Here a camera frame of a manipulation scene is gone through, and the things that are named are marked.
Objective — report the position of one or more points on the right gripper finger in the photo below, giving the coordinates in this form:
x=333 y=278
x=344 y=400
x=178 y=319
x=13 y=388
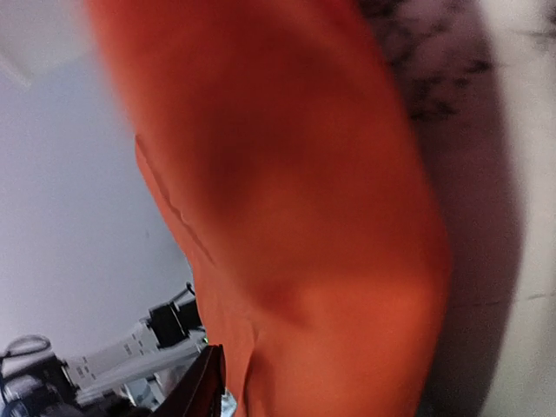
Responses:
x=199 y=392

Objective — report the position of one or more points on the orange t-shirt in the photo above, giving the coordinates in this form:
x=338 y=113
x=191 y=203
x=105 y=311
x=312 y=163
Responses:
x=278 y=151

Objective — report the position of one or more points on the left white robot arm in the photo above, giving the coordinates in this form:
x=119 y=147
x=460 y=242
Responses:
x=129 y=375

